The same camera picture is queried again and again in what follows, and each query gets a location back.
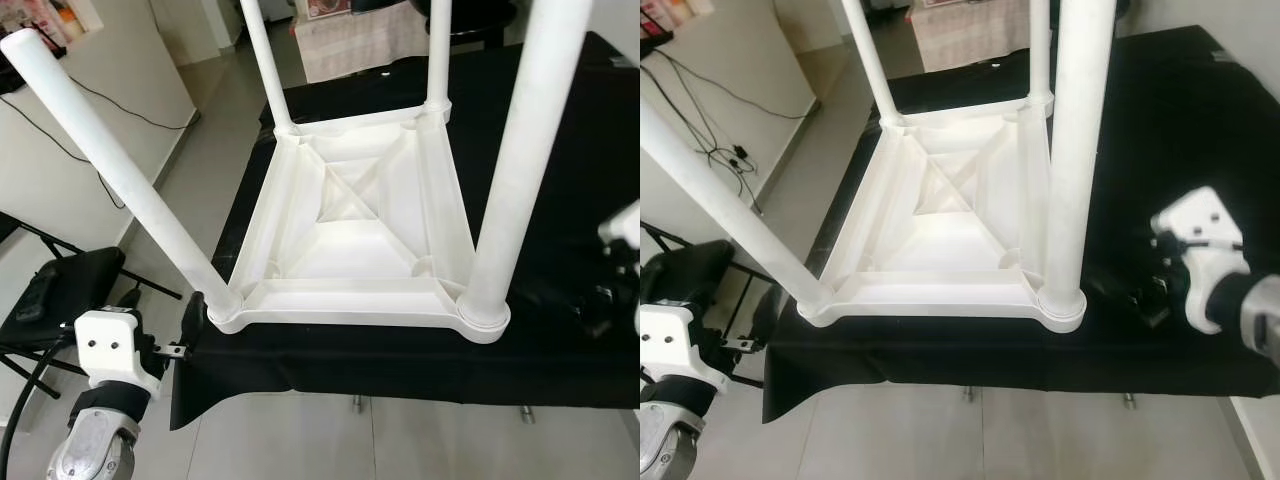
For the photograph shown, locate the black tablecloth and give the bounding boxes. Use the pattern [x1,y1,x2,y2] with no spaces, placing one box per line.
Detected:
[762,25,1280,426]
[170,30,641,431]

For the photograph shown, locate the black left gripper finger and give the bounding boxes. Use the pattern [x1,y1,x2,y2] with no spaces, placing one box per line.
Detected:
[750,285,778,346]
[180,290,208,351]

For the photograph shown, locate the metal folding table frame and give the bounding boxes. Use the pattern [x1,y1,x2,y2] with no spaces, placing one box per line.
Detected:
[960,385,1139,411]
[350,395,537,423]

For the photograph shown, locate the black folding chair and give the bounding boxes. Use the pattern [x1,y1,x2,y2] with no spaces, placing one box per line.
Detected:
[0,210,186,401]
[640,222,773,393]

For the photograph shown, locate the black remote controller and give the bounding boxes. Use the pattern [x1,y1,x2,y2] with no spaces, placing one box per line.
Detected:
[14,265,61,323]

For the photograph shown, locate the black power cable with adapter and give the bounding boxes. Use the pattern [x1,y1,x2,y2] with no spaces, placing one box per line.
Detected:
[645,45,816,216]
[0,70,193,213]

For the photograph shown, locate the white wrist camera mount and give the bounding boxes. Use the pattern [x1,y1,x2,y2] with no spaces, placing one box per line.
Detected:
[640,303,731,396]
[1150,187,1253,333]
[75,310,167,401]
[598,200,641,253]

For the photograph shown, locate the white plastic table top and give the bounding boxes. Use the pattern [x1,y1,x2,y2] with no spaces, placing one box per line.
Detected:
[797,88,1089,335]
[208,100,513,345]

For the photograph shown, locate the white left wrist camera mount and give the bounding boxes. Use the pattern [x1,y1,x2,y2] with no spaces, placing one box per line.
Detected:
[75,310,167,401]
[640,303,731,396]

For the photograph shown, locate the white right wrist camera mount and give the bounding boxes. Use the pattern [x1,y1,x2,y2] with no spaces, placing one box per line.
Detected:
[598,200,641,253]
[1150,187,1253,333]

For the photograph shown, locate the white cloth covered bench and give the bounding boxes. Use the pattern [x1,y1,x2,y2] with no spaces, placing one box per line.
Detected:
[293,5,431,86]
[908,0,1033,73]

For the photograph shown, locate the white plastic table leg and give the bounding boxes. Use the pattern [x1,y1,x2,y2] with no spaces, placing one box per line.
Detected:
[1040,0,1119,317]
[425,0,454,113]
[240,0,298,137]
[840,0,907,127]
[0,28,243,323]
[458,0,596,333]
[640,95,833,317]
[1028,0,1057,107]

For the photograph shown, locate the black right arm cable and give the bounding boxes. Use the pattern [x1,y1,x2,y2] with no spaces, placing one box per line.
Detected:
[1165,232,1246,253]

